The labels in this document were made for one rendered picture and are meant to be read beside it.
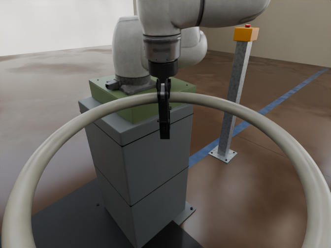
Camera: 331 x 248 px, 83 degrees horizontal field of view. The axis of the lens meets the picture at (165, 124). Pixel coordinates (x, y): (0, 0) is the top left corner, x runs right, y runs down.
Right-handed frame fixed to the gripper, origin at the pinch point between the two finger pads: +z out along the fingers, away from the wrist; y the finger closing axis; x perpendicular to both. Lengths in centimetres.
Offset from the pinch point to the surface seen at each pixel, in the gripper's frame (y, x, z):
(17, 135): -109, -170, 90
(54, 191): -37, -88, 87
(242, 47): -90, 49, -2
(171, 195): -18, 1, 61
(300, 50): -497, 340, 98
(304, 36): -501, 339, 65
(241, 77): -87, 51, 17
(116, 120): -12.4, -19.7, 6.3
